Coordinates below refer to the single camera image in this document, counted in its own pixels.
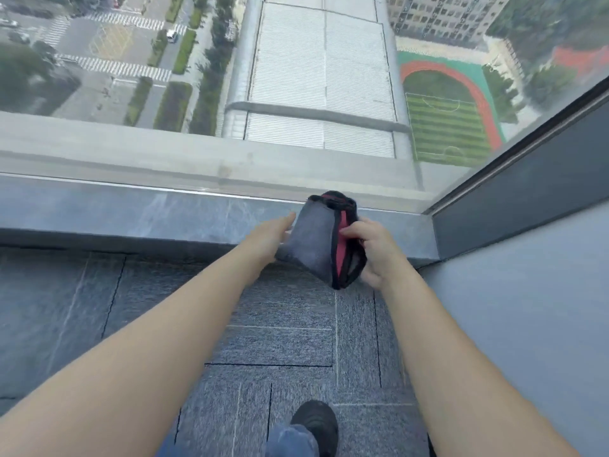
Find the person's left hand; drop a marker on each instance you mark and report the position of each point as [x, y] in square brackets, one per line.
[269, 237]

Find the person's right hand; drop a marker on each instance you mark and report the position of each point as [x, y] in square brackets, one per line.
[380, 252]

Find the person's left thumb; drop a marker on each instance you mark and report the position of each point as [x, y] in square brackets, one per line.
[285, 221]

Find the person's right thumb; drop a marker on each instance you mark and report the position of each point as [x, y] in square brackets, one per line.
[353, 229]

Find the grey and red cloth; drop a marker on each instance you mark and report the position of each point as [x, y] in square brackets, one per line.
[314, 242]

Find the person's right forearm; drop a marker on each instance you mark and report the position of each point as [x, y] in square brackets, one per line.
[456, 366]

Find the person's left forearm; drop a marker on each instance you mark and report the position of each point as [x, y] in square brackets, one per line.
[142, 356]

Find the grey stone window sill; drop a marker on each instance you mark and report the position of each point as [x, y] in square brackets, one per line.
[142, 216]

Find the green sports field with track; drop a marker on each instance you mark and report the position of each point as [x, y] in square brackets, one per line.
[449, 114]

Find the white ribbed building roof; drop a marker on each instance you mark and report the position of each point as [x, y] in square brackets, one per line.
[318, 71]

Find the concrete outer ledge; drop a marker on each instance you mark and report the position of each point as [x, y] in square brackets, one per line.
[142, 152]

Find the black shoe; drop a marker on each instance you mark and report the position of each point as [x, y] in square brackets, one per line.
[316, 423]

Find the white car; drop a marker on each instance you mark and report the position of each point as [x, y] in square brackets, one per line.
[172, 36]

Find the blue jeans leg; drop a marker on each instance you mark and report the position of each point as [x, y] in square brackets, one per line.
[290, 442]

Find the beige apartment building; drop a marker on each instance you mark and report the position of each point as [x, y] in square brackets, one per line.
[442, 16]

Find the dark window frame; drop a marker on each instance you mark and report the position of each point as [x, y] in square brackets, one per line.
[518, 185]

